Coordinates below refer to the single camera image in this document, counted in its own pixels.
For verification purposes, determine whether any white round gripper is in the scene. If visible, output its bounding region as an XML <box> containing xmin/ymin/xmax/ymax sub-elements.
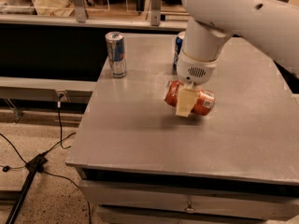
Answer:
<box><xmin>176</xmin><ymin>50</ymin><xmax>218</xmax><ymax>118</ymax></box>

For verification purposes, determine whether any orange coke can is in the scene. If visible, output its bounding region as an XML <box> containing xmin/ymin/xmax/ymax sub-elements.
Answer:
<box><xmin>164</xmin><ymin>80</ymin><xmax>215</xmax><ymax>116</ymax></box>

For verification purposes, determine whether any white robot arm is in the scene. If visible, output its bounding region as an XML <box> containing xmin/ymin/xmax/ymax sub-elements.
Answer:
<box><xmin>176</xmin><ymin>0</ymin><xmax>299</xmax><ymax>117</ymax></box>

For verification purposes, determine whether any blue pepsi can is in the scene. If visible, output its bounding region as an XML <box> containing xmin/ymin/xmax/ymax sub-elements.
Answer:
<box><xmin>173</xmin><ymin>32</ymin><xmax>185</xmax><ymax>70</ymax></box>

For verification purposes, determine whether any silver blue red bull can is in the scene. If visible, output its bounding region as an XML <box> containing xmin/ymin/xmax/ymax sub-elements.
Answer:
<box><xmin>106</xmin><ymin>32</ymin><xmax>126</xmax><ymax>77</ymax></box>

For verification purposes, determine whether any grey metal drawer cabinet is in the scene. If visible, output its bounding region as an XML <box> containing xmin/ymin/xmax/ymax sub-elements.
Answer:
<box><xmin>79</xmin><ymin>170</ymin><xmax>299</xmax><ymax>224</ymax></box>

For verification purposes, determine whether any black metal floor stand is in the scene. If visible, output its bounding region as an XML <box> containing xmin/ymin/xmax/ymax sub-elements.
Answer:
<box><xmin>0</xmin><ymin>154</ymin><xmax>47</xmax><ymax>224</ymax></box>

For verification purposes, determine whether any grey metal rail frame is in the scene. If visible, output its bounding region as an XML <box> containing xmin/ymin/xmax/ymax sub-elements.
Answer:
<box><xmin>0</xmin><ymin>0</ymin><xmax>293</xmax><ymax>33</ymax></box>

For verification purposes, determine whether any black floor cable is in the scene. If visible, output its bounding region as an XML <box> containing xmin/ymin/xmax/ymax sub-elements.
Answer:
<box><xmin>0</xmin><ymin>101</ymin><xmax>92</xmax><ymax>224</ymax></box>

